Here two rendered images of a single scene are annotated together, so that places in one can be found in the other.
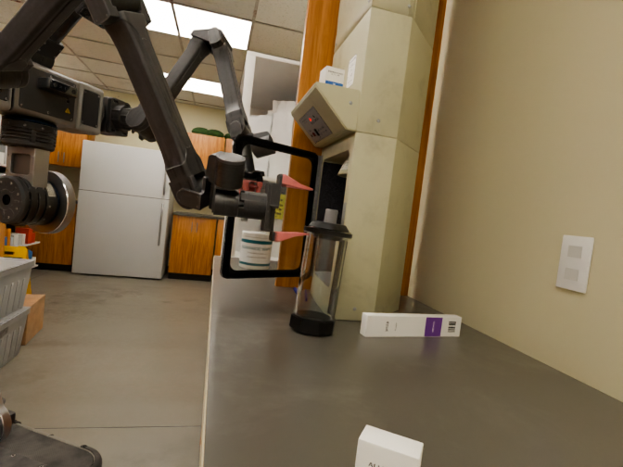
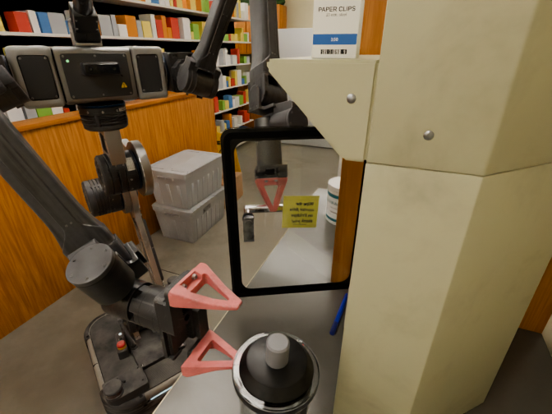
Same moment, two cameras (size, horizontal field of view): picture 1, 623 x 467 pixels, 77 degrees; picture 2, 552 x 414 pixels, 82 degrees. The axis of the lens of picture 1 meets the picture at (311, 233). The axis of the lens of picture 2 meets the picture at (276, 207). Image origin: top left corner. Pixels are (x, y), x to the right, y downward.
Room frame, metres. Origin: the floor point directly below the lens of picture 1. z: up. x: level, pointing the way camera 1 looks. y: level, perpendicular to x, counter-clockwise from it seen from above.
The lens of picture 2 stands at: (0.65, -0.19, 1.52)
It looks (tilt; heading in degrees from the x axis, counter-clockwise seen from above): 26 degrees down; 36
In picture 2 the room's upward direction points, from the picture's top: straight up
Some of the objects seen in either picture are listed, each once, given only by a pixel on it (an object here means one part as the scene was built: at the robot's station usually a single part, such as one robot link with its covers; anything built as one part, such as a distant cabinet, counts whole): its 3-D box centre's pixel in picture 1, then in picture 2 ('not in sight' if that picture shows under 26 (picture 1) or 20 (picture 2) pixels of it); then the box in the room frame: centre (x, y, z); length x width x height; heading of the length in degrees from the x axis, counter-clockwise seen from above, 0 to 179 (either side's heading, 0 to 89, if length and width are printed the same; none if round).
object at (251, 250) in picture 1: (273, 211); (298, 219); (1.17, 0.12, 1.19); 0.30 x 0.01 x 0.40; 132
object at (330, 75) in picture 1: (331, 82); (338, 29); (1.04, 0.00, 1.54); 0.05 x 0.05 x 0.06; 19
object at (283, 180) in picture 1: (290, 193); (206, 304); (0.85, 0.05, 1.24); 0.09 x 0.07 x 0.07; 104
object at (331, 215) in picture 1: (329, 223); (277, 360); (0.87, -0.04, 1.18); 0.09 x 0.09 x 0.07
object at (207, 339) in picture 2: (287, 225); (211, 344); (0.85, 0.05, 1.17); 0.09 x 0.07 x 0.07; 104
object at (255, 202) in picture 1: (256, 206); (164, 310); (0.83, 0.12, 1.20); 0.07 x 0.07 x 0.10; 14
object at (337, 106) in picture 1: (319, 119); (345, 94); (1.12, 0.02, 1.46); 0.32 x 0.12 x 0.10; 14
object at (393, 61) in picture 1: (374, 177); (460, 195); (1.16, -0.16, 1.33); 0.32 x 0.25 x 0.77; 14
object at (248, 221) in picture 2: not in sight; (248, 228); (1.09, 0.19, 1.18); 0.02 x 0.02 x 0.06; 42
